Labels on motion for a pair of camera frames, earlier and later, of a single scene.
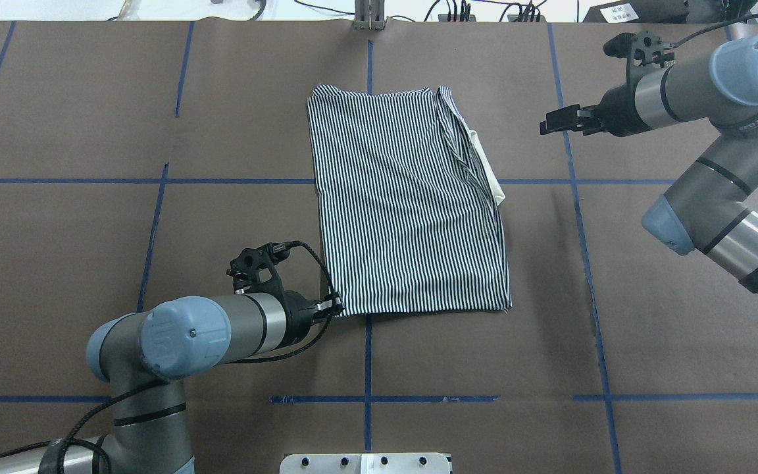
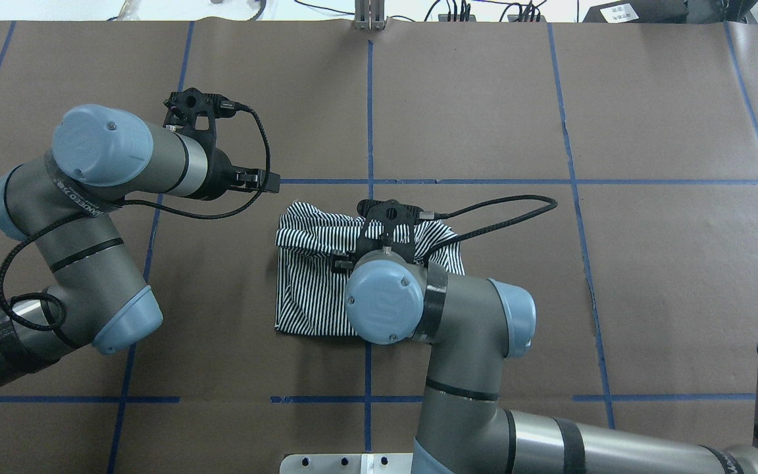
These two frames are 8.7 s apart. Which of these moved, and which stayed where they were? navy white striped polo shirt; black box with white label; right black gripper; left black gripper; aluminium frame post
Moved: left black gripper; right black gripper; navy white striped polo shirt
Stayed: black box with white label; aluminium frame post
